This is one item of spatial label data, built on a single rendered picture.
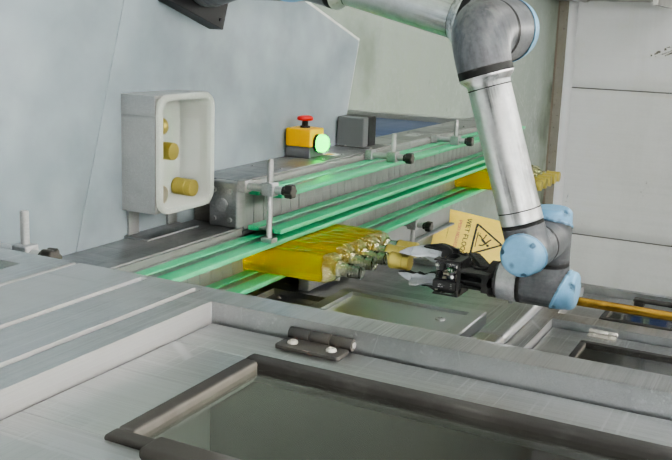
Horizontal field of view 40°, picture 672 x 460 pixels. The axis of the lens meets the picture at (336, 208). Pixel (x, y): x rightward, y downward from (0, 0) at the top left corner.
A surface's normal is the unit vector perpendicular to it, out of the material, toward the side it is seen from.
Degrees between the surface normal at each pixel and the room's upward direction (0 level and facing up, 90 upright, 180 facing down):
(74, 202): 0
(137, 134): 90
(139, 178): 90
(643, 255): 90
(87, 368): 0
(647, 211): 90
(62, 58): 0
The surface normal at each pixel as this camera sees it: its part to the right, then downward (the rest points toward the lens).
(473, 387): 0.04, -0.98
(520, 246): -0.50, 0.19
